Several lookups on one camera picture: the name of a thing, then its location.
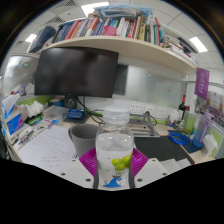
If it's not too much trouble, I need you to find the blue tissue box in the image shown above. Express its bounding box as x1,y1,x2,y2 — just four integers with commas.
1,93,25,136

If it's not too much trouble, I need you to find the dark wine bottle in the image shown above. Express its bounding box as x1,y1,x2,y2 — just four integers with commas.
178,94,188,121

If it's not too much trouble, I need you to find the coiled blue cable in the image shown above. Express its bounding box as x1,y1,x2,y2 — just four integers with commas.
167,130,189,146

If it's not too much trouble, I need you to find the blue electronic device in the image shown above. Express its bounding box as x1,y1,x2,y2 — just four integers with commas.
67,108,86,120

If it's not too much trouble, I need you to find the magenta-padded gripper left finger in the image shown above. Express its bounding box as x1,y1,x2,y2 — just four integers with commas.
59,147,100,190

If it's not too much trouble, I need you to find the clear plastic box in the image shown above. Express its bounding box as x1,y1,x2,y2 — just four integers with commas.
43,105,70,125

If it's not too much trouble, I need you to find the white paper on mat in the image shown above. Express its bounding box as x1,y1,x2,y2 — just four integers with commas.
161,157,191,174

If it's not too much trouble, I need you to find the black cable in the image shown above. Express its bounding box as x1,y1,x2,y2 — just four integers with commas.
77,98,104,126

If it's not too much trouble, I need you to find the handwritten white paper sheet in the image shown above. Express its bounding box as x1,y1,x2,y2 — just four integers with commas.
18,124,79,176

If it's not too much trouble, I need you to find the purple translucent water bottle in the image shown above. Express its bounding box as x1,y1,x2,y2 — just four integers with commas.
192,111,214,149

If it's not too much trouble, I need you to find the black computer monitor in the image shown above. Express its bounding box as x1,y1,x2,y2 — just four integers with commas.
34,46,120,109

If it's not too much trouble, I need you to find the photo poster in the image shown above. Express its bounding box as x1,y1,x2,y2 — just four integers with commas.
196,91,224,124

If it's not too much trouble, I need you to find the white tissue pile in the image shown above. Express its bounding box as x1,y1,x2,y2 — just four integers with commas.
24,100,45,118

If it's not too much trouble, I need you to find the white wall socket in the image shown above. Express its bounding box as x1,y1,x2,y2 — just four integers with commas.
129,102,142,116
143,104,156,118
156,106,168,119

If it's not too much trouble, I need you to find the clear plastic water bottle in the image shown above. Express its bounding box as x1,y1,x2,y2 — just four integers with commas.
95,106,135,191

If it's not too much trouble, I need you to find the grey mug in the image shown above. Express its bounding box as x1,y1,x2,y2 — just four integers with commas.
68,123,101,159

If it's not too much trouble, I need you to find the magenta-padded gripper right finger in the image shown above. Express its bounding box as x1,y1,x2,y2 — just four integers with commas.
128,148,170,190

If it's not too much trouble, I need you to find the black desk mat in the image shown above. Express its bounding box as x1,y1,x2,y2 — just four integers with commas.
133,134,196,166

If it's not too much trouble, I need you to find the purple hanging banner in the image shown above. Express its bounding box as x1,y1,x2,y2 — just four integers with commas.
194,67,211,100

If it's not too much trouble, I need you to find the black rectangular panel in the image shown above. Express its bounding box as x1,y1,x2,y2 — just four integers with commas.
113,64,129,96

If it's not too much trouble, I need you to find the grey metal laptop stand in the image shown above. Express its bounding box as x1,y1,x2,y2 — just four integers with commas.
128,111,161,138

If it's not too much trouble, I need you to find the dark blue pad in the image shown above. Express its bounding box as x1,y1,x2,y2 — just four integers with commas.
181,139,203,155

